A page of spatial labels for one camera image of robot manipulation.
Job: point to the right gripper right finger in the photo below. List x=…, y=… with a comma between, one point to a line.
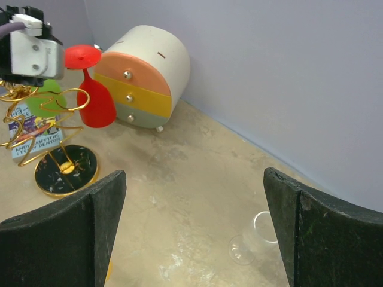
x=323, y=240

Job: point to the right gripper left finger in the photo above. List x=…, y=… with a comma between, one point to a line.
x=68, y=242

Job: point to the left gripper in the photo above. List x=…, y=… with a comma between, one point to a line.
x=6, y=29

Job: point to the gold wine glass rack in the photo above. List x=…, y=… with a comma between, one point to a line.
x=59, y=171

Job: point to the green wine glass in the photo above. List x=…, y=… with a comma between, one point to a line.
x=43, y=102

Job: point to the orange wine glass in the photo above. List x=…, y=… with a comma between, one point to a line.
x=109, y=270

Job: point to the red wine glass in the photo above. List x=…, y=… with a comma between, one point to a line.
x=99, y=111

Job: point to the clear plastic wine glass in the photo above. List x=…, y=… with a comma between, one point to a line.
x=257, y=237

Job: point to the children's paperback book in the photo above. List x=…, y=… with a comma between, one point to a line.
x=47, y=135

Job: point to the round mini drawer chest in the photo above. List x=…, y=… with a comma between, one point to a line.
x=146, y=72

